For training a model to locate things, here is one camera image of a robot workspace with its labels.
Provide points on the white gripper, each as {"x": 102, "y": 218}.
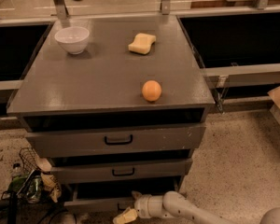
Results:
{"x": 144, "y": 205}

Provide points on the grey bottom drawer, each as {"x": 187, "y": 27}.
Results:
{"x": 116, "y": 195}

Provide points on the grey middle drawer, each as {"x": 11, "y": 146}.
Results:
{"x": 117, "y": 171}

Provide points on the green snack bag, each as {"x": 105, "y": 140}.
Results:
{"x": 28, "y": 188}

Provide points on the metal bracket left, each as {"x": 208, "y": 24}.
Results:
{"x": 61, "y": 9}

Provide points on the grey drawer cabinet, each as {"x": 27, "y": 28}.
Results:
{"x": 101, "y": 88}

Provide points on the white bowl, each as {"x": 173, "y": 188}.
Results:
{"x": 73, "y": 39}

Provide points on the grey drawer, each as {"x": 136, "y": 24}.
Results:
{"x": 116, "y": 195}
{"x": 117, "y": 171}
{"x": 115, "y": 141}

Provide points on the tan chip bag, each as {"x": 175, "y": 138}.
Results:
{"x": 51, "y": 185}

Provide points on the plastic water bottle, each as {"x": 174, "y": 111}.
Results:
{"x": 16, "y": 171}

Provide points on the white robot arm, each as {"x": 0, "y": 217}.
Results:
{"x": 174, "y": 205}

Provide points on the grey top drawer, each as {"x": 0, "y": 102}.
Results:
{"x": 115, "y": 141}

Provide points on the yellow sponge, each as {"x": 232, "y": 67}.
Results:
{"x": 142, "y": 43}

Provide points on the wire basket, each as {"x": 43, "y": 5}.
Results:
{"x": 27, "y": 156}

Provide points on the orange fruit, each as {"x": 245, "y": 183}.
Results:
{"x": 151, "y": 90}

